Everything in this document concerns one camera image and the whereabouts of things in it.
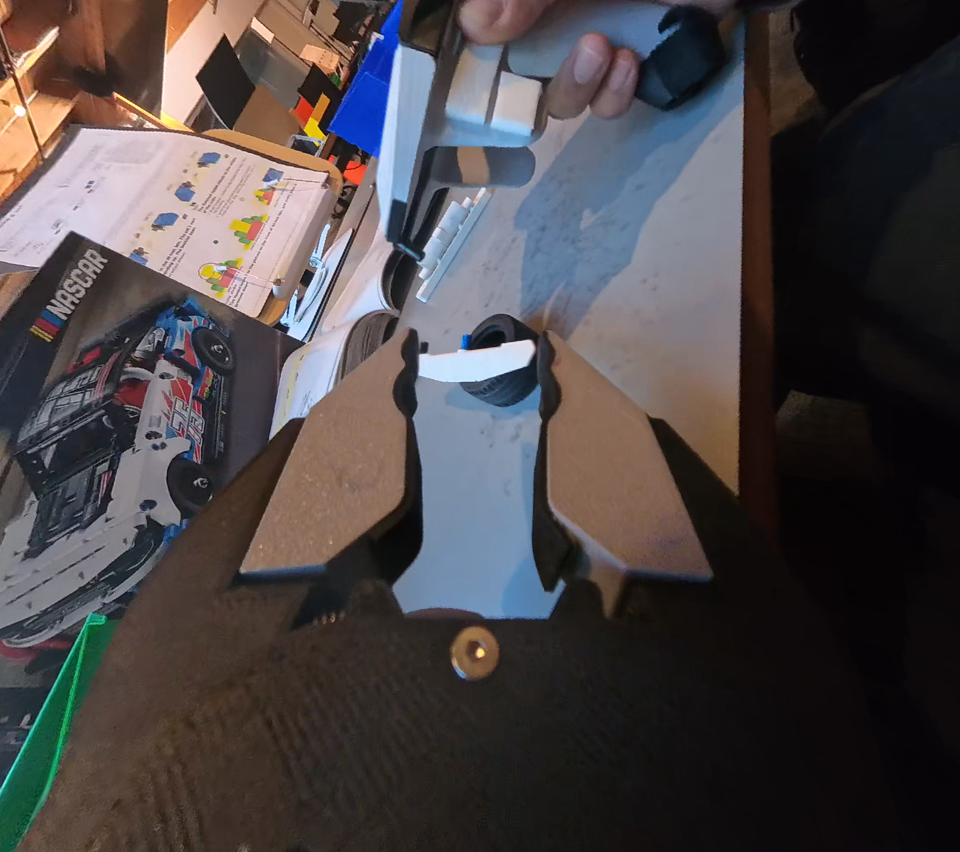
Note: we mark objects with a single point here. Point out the printed instruction sheet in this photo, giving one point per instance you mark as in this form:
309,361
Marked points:
150,206

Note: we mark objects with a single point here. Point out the grey desk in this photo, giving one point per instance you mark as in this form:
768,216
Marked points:
637,267

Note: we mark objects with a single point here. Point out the thick open instruction booklet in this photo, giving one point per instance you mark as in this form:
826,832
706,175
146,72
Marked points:
315,372

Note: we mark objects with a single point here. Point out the wooden shelf unit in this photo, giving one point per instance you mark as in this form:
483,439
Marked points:
37,41

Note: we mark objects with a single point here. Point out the colourful block stack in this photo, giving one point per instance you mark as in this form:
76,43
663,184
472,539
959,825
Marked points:
311,113

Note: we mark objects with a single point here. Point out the blue plastic bin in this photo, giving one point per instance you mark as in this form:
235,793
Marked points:
360,109

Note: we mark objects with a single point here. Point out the green plastic bin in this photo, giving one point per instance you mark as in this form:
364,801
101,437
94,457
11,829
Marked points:
45,717

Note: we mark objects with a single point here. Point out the wooden clipboard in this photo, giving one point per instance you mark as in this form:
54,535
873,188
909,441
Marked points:
315,158

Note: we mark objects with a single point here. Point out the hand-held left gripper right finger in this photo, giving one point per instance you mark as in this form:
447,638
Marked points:
615,477

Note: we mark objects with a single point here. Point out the toy race car box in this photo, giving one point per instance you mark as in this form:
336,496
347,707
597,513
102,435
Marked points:
112,417

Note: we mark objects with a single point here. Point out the white curved toy beam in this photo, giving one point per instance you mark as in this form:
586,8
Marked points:
480,364

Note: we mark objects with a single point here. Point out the cardboard box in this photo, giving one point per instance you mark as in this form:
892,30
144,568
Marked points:
262,116

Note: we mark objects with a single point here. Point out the black toy tyre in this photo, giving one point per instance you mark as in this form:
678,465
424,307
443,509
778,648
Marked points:
499,394

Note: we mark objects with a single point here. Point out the white hinged brick assembly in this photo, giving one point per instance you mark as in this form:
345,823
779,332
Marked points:
450,244

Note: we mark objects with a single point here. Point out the white flat device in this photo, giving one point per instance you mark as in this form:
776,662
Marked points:
334,282

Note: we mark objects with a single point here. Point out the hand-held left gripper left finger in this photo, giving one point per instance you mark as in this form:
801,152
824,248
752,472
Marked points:
337,477

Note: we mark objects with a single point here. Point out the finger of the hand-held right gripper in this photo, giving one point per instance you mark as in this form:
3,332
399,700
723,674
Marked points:
405,116

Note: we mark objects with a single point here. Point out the black panel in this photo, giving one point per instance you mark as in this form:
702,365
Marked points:
225,79

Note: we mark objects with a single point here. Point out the small orange object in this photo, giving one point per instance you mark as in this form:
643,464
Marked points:
354,173

